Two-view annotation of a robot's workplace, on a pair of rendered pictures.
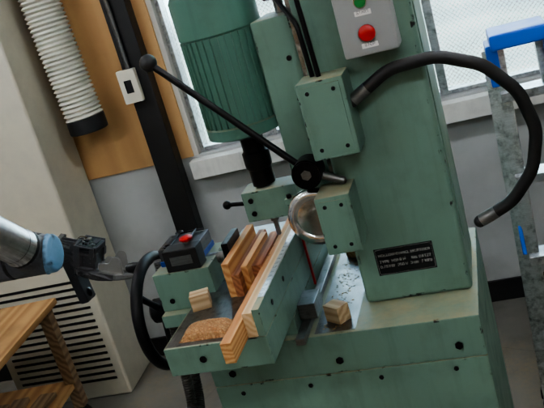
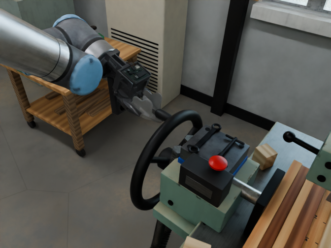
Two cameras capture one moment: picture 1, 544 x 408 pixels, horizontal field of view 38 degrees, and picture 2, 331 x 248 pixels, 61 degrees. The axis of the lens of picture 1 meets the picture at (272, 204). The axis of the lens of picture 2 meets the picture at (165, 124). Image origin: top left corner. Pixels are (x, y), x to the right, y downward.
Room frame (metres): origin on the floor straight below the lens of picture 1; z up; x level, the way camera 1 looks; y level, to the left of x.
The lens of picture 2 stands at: (1.31, 0.19, 1.35)
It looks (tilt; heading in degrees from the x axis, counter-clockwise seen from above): 40 degrees down; 18
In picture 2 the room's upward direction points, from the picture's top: 3 degrees clockwise
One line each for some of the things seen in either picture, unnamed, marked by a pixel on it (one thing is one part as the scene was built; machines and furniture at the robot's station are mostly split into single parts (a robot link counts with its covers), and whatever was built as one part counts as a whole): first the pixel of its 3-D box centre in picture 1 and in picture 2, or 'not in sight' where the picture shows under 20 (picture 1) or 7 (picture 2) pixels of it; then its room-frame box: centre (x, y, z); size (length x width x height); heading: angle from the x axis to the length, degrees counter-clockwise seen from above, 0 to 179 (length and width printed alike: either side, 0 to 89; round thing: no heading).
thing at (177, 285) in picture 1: (195, 275); (208, 183); (1.67, 0.21, 0.91); 0.15 x 0.14 x 0.09; 162
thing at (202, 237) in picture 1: (184, 248); (211, 158); (1.66, 0.21, 0.99); 0.13 x 0.11 x 0.06; 162
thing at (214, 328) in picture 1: (206, 326); not in sight; (1.40, 0.19, 0.91); 0.10 x 0.07 x 0.02; 72
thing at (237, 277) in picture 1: (252, 261); (279, 218); (1.63, 0.08, 0.92); 0.25 x 0.02 x 0.05; 162
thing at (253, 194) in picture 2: (222, 256); (248, 193); (1.64, 0.14, 0.95); 0.09 x 0.07 x 0.09; 162
